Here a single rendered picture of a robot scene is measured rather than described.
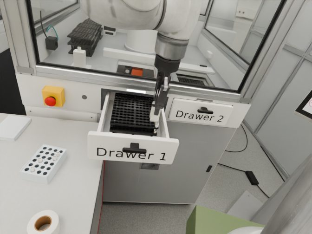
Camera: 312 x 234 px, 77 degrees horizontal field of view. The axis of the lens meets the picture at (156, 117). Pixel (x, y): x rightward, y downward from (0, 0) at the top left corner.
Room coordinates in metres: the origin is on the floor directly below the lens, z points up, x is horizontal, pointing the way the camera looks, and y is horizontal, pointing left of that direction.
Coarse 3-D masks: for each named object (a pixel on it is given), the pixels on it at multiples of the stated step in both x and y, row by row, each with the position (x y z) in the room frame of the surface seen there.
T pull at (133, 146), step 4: (132, 144) 0.44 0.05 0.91; (136, 144) 0.45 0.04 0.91; (124, 148) 0.42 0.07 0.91; (128, 148) 0.42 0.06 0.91; (132, 148) 0.43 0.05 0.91; (136, 148) 0.43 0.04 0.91; (124, 152) 0.41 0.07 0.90; (128, 152) 0.42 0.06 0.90; (132, 152) 0.42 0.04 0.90; (136, 152) 0.42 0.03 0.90; (140, 152) 0.42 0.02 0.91; (144, 152) 0.43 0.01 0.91
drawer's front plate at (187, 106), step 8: (176, 104) 0.76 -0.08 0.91; (184, 104) 0.77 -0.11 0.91; (192, 104) 0.77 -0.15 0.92; (200, 104) 0.78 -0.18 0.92; (208, 104) 0.79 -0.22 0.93; (216, 104) 0.80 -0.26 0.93; (224, 104) 0.82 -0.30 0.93; (176, 112) 0.76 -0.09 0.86; (184, 112) 0.77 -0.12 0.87; (192, 112) 0.78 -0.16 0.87; (216, 112) 0.80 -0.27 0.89; (224, 112) 0.81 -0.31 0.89; (184, 120) 0.77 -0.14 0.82; (192, 120) 0.78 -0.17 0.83; (200, 120) 0.79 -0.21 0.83; (208, 120) 0.80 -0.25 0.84; (216, 120) 0.81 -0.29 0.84; (224, 120) 0.81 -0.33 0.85
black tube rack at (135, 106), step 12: (120, 96) 0.73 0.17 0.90; (144, 96) 0.78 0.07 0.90; (120, 108) 0.64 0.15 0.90; (132, 108) 0.66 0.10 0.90; (144, 108) 0.68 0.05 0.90; (120, 120) 0.60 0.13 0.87; (132, 120) 0.58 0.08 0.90; (144, 120) 0.60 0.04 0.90; (120, 132) 0.54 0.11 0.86; (132, 132) 0.55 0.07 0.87; (144, 132) 0.56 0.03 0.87; (156, 132) 0.58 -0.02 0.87
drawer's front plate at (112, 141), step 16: (96, 144) 0.43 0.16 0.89; (112, 144) 0.44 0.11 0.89; (128, 144) 0.45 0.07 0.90; (144, 144) 0.46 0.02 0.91; (160, 144) 0.47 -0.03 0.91; (176, 144) 0.48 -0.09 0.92; (112, 160) 0.44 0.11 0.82; (128, 160) 0.45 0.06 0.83; (144, 160) 0.46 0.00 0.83; (160, 160) 0.48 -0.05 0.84
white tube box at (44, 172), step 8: (40, 152) 0.43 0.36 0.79; (48, 152) 0.43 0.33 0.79; (64, 152) 0.44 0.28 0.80; (32, 160) 0.39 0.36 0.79; (48, 160) 0.40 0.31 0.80; (64, 160) 0.44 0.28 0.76; (24, 168) 0.35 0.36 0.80; (40, 168) 0.37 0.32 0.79; (48, 168) 0.38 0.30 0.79; (56, 168) 0.39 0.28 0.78; (24, 176) 0.34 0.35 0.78; (32, 176) 0.34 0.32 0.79; (40, 176) 0.34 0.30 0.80; (48, 176) 0.35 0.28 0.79
